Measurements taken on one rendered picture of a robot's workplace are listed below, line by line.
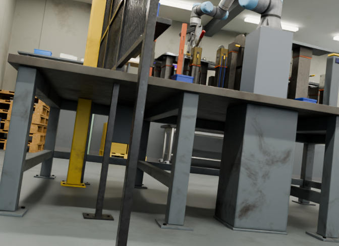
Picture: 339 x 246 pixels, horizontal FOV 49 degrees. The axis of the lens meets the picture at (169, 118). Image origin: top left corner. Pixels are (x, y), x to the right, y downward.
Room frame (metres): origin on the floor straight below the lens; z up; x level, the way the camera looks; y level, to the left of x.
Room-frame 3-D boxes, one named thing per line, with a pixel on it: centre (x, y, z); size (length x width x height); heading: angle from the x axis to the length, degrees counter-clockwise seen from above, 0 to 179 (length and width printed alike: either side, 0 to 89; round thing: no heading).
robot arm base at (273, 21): (2.10, -0.51, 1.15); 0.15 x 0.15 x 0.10
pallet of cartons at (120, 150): (7.55, 0.88, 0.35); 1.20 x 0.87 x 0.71; 12
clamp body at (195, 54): (2.40, -0.13, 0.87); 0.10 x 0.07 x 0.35; 17
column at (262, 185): (2.10, -0.51, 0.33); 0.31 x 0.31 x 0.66; 12
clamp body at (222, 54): (2.42, -0.30, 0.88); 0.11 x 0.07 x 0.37; 17
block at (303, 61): (2.45, -0.84, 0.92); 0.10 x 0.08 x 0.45; 107
